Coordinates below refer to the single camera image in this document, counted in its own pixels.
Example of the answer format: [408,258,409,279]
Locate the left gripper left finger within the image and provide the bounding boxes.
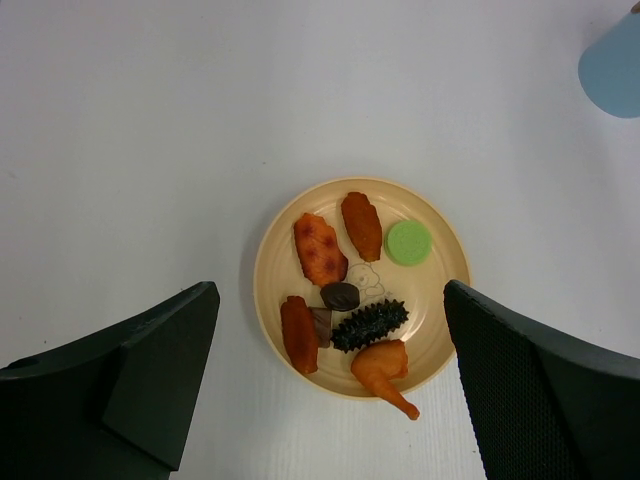
[1,281,220,479]

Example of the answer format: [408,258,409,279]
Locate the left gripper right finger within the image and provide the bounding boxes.
[444,280,639,479]

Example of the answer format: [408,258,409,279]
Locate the spotted orange chicken wing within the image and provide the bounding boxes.
[293,213,348,287]

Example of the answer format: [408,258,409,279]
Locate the orange fried cutlet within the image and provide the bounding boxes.
[341,191,383,262]

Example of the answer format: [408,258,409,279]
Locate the blue lunch box cup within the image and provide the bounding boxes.
[578,3,639,119]

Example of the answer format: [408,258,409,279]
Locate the orange fried drumstick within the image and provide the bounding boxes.
[351,339,420,421]

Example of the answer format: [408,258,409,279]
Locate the black spiky sea cucumber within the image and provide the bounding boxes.
[330,299,409,353]

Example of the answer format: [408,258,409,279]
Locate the orange fried wing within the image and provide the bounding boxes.
[280,296,319,375]

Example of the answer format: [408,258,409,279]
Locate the green round cookie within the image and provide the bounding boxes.
[384,220,432,267]

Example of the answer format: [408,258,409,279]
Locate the dark brown chocolate nut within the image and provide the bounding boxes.
[320,282,360,312]

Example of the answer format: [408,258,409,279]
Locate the beige round plate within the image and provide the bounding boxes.
[253,177,471,393]

